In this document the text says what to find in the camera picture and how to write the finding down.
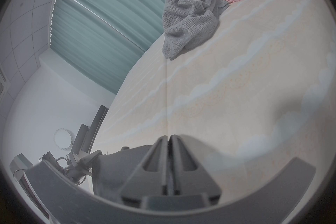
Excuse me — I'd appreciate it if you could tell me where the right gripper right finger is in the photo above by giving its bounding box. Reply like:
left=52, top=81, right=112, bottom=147
left=169, top=134, right=222, bottom=204

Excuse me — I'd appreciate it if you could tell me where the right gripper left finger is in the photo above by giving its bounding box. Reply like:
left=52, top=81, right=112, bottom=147
left=120, top=135, right=169, bottom=205

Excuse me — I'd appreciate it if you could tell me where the black T-shirt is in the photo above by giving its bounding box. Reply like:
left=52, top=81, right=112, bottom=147
left=92, top=135, right=189, bottom=201

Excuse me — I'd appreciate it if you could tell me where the bed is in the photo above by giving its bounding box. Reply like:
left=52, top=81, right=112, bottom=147
left=90, top=0, right=336, bottom=202

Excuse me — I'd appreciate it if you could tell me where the round white-framed mirror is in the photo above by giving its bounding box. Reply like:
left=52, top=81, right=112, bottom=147
left=54, top=128, right=73, bottom=150

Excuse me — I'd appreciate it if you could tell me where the grey garment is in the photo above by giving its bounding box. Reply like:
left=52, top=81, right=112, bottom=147
left=161, top=0, right=230, bottom=60

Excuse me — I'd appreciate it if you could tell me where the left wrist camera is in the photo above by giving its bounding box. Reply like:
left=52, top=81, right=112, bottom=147
left=39, top=152, right=57, bottom=166

